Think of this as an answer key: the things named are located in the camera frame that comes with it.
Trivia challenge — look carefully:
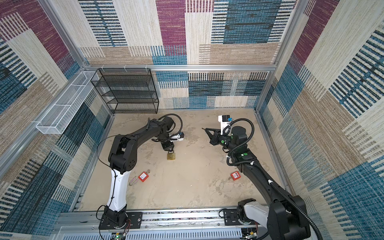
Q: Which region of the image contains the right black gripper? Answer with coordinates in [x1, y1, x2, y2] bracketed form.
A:
[205, 127, 237, 152]

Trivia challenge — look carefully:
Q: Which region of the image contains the brass padlock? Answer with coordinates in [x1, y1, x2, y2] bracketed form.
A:
[167, 151, 176, 161]

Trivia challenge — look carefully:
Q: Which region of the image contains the red padlock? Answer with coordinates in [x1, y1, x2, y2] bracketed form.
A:
[231, 171, 241, 181]
[129, 170, 151, 186]

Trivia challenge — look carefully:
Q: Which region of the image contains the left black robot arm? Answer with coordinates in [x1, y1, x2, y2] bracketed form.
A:
[102, 116, 175, 228]

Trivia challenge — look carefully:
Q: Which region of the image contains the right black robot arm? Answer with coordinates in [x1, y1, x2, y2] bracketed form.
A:
[204, 126, 311, 240]

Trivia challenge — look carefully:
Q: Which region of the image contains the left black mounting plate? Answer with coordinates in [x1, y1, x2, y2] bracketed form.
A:
[99, 212, 143, 230]

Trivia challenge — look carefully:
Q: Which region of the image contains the black mounting plate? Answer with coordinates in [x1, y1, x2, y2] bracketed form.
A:
[99, 212, 143, 230]
[219, 208, 251, 226]

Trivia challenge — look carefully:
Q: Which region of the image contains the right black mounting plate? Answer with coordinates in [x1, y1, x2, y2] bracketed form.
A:
[219, 208, 251, 226]

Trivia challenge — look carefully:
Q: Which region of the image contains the left black cable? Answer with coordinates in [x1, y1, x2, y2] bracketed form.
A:
[151, 113, 184, 142]

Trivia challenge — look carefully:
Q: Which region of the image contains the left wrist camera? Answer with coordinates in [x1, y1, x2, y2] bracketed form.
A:
[170, 132, 185, 142]

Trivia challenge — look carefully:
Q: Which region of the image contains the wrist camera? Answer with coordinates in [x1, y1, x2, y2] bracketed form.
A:
[170, 132, 185, 142]
[218, 115, 233, 136]

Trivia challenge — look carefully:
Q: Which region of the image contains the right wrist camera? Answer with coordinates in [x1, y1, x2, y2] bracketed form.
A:
[218, 115, 233, 136]

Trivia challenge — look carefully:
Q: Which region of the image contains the right black corrugated cable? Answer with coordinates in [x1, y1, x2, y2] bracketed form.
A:
[221, 118, 324, 240]

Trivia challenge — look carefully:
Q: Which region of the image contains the black wire shelf rack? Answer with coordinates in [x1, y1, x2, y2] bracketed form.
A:
[91, 68, 159, 114]

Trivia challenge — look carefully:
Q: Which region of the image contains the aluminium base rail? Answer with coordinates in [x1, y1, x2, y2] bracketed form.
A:
[50, 207, 271, 240]

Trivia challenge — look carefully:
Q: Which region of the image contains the white wire mesh basket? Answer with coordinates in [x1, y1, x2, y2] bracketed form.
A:
[36, 71, 95, 135]

